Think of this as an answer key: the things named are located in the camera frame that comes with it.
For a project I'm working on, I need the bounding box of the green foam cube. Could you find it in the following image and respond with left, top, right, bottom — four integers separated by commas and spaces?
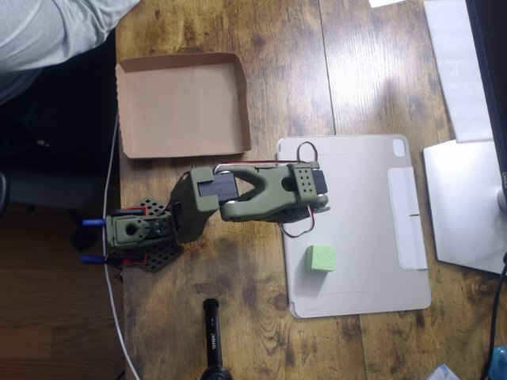
304, 244, 337, 273

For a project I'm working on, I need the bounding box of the brown cardboard tray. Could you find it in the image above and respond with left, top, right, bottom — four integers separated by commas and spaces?
115, 51, 253, 160

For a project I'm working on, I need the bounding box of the tablet in beige cover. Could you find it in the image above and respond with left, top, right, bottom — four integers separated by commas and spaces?
276, 133, 433, 320

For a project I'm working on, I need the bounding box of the silver monitor stand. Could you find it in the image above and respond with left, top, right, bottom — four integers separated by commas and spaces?
422, 139, 507, 276

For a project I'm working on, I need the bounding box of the white and blue packet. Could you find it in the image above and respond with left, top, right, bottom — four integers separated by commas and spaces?
427, 363, 463, 380

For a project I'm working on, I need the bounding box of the black monitor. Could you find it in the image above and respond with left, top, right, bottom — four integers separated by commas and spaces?
465, 0, 507, 191

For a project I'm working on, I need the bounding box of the blue round object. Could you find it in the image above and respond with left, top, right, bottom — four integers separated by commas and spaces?
489, 344, 507, 380

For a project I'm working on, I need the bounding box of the black chair armrest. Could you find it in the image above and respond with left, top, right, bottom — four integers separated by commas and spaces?
0, 172, 10, 219

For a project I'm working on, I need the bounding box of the red black servo wire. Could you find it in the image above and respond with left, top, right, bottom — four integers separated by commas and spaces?
213, 141, 321, 239

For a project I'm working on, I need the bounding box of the black camera stand pole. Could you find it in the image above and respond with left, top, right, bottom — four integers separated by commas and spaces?
200, 298, 234, 380

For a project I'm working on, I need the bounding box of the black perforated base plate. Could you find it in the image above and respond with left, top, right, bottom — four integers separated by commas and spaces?
121, 195, 185, 274

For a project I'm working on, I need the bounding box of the black cable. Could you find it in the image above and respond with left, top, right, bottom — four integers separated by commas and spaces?
477, 253, 507, 380

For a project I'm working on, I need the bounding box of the blue handled clamp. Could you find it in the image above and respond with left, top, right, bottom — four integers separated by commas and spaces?
82, 206, 148, 229
80, 253, 148, 267

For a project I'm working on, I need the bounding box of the white cable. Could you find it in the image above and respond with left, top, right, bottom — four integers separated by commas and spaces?
101, 114, 140, 380

